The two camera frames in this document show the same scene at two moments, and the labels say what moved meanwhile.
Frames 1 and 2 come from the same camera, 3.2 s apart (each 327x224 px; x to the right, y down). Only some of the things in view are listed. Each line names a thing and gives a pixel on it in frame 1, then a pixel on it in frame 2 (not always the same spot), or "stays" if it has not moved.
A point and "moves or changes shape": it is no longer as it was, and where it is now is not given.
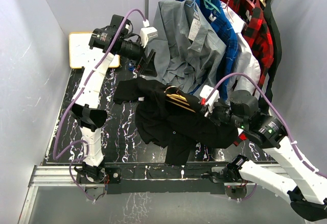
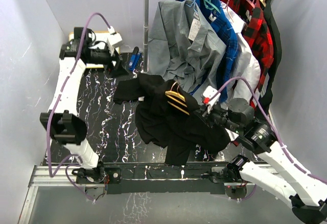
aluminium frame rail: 52,176 stays
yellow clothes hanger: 183,104 moves or changes shape
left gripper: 149,69 → 119,69
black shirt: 176,120 stays
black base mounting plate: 155,178 stays
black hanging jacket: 269,13 stays
